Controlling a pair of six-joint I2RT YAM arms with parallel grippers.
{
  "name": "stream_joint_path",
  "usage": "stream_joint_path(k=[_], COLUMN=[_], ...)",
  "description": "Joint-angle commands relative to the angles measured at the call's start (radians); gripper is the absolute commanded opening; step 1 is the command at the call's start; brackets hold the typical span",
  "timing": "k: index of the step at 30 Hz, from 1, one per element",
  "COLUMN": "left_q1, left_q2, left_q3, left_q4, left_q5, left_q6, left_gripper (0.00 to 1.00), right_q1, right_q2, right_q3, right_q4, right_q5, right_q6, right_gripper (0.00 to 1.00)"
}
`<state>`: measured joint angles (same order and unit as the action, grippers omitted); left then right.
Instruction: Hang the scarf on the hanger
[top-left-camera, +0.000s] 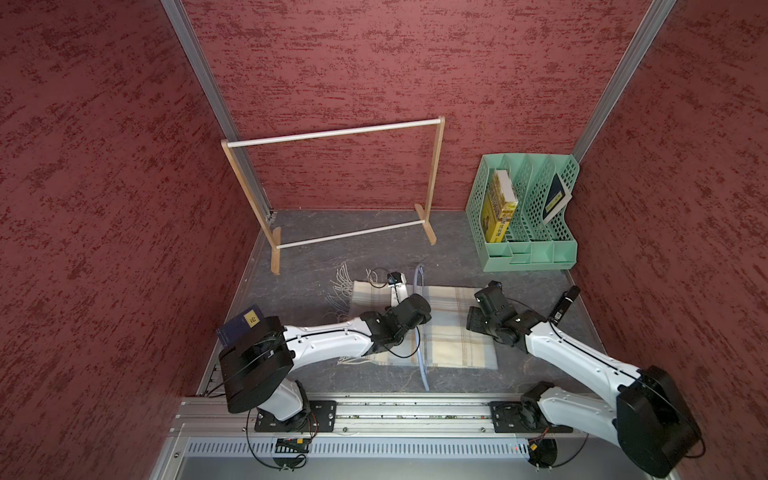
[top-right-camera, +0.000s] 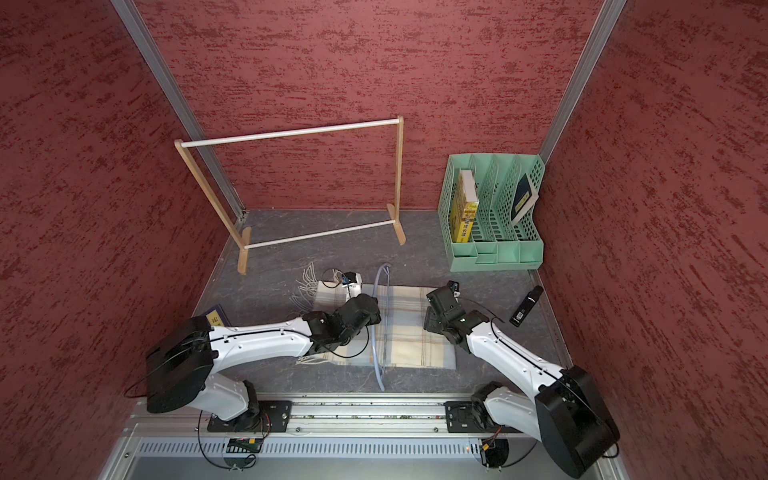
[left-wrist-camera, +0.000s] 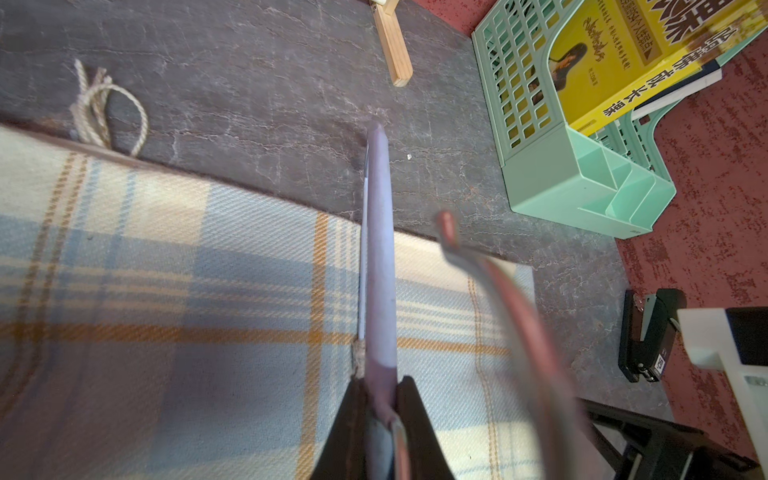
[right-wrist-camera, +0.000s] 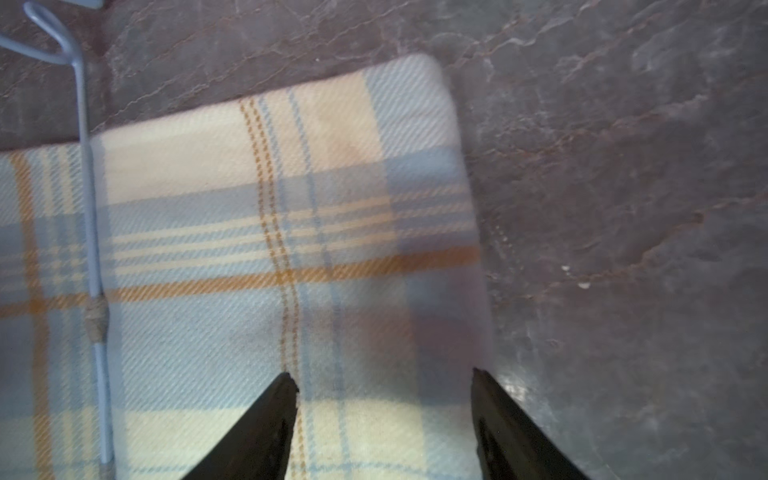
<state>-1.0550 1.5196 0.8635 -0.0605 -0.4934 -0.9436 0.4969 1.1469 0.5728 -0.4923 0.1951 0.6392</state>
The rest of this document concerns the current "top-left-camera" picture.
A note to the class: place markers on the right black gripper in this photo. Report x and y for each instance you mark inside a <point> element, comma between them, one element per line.
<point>473,320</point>

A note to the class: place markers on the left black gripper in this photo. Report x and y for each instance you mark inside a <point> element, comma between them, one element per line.
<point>423,321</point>

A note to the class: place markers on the light blue clothes hanger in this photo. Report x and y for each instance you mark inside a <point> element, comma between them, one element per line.
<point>418,287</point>

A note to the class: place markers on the plaid beige blue scarf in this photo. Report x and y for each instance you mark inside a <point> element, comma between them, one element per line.
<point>447,343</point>

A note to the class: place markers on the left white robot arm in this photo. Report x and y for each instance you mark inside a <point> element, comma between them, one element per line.
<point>255,367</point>

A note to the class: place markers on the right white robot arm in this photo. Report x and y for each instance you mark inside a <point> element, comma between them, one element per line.
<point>641,411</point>

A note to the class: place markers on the black stapler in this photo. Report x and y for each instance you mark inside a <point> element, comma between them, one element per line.
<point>566,300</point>

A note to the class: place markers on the green plastic file organizer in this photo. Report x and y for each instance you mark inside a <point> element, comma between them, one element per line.
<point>530,243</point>

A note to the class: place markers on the dark blue yellow book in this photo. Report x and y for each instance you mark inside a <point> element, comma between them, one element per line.
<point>557,198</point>

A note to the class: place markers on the dark blue notebook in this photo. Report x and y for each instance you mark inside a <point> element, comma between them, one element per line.
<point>234,328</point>

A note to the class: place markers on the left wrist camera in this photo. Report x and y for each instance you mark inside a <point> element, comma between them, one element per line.
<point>398,288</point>

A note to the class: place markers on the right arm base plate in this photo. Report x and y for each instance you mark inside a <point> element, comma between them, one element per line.
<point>522,418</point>

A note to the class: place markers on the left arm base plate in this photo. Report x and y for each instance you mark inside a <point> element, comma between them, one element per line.
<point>320,417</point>

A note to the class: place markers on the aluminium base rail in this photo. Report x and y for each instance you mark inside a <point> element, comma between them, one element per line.
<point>379,436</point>

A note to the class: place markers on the aluminium corner post right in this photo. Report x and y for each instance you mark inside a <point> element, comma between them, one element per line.
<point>643,38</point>

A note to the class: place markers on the aluminium corner post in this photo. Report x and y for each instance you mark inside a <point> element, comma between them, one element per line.
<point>643,38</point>
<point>184,31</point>

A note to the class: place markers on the aluminium corner post left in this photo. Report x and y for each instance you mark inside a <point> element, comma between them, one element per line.
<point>184,31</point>

